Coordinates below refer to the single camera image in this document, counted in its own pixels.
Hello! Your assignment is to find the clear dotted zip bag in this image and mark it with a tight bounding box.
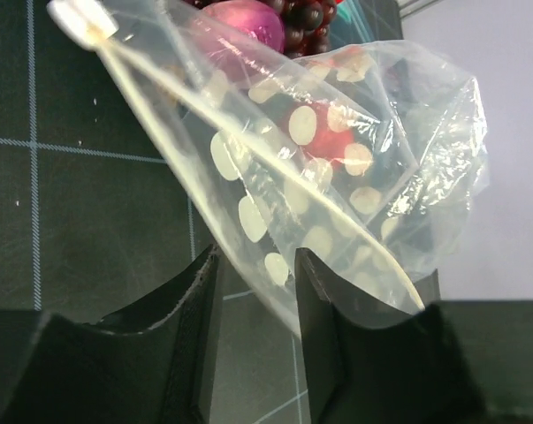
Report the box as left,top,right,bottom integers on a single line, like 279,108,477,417
47,1,488,330

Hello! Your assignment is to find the blue plastic basket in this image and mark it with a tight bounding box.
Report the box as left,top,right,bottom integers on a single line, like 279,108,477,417
330,0,376,48

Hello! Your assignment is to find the purple onion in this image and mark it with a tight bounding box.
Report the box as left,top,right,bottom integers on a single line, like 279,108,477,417
202,1,286,53

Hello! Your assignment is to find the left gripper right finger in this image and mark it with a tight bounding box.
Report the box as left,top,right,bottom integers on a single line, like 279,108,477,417
295,248,484,423

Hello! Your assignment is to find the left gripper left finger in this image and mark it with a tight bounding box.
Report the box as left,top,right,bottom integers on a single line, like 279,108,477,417
0,245,222,423

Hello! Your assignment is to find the red apple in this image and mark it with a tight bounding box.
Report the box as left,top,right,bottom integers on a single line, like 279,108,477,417
303,103,354,163

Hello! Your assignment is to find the dark red grape bunch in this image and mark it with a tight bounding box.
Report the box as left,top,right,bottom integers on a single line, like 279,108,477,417
188,0,338,58

